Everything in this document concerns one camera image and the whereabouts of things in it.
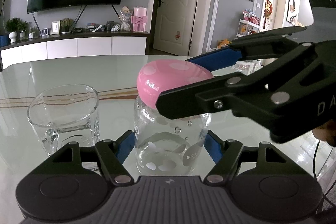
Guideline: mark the pink polka dot bottle cap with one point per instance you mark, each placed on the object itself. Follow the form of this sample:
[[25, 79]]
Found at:
[[162, 75]]

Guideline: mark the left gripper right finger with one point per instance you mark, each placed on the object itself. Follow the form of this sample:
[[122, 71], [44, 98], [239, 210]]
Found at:
[[262, 181]]

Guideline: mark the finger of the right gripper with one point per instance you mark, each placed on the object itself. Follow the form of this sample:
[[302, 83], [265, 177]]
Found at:
[[263, 45], [210, 98]]

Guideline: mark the doll figurine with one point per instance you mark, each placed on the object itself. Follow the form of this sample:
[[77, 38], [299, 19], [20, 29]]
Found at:
[[125, 19]]

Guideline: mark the potted plant in white pot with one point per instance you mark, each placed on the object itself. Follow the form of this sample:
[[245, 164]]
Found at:
[[11, 27]]

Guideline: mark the clear drinking glass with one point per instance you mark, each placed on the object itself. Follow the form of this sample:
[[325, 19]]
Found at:
[[64, 114]]

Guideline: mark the white tv cabinet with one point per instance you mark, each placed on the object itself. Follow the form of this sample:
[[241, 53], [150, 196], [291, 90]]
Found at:
[[84, 44]]

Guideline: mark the white picture frame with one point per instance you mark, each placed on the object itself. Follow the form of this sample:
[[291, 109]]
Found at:
[[55, 27]]

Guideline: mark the pink gift box with bow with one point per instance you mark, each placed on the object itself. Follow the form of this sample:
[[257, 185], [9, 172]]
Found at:
[[139, 19]]

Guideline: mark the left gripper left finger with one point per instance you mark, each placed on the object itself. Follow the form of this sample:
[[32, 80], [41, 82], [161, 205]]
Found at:
[[74, 182]]

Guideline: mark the white interior door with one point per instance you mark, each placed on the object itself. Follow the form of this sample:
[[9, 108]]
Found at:
[[174, 26]]

